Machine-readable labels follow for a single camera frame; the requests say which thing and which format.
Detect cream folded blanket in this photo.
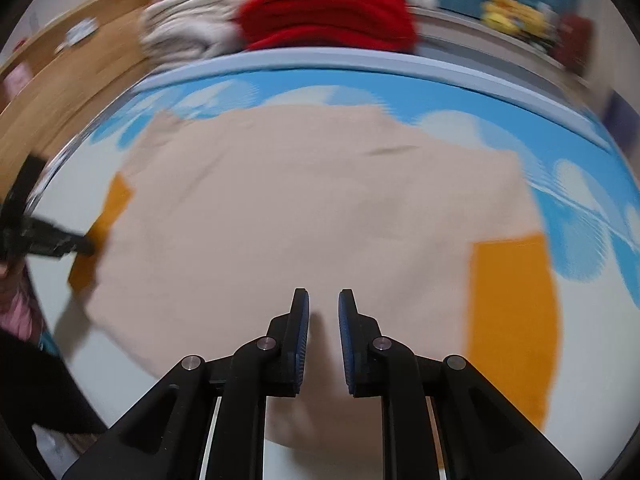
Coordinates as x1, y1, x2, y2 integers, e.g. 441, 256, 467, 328
140, 0, 251, 68

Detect yellow plush toy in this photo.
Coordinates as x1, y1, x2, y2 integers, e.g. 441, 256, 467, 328
515, 5, 551, 41
480, 0, 521, 31

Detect person's left forearm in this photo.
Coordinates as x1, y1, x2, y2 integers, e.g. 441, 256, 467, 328
0, 260, 46, 343

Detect beige and orange hoodie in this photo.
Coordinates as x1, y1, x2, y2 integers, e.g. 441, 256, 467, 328
67, 104, 560, 453

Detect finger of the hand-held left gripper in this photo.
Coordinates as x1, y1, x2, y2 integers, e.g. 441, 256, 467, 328
30, 216, 97, 261

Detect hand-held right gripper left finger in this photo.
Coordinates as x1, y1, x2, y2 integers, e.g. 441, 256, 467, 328
61, 287, 311, 480

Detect wooden headboard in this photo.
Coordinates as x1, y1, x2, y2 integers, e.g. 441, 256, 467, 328
0, 0, 166, 161

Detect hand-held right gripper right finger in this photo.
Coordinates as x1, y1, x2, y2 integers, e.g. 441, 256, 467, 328
337, 288, 583, 480

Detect person's dark trousers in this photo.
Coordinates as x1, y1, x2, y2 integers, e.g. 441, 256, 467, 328
0, 330, 107, 480

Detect dark red cushion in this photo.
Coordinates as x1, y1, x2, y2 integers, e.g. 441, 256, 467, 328
557, 12, 593, 73

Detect red folded quilt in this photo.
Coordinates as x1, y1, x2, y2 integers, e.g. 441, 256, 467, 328
235, 0, 421, 53

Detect small white label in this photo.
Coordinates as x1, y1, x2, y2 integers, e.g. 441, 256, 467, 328
66, 19, 99, 44

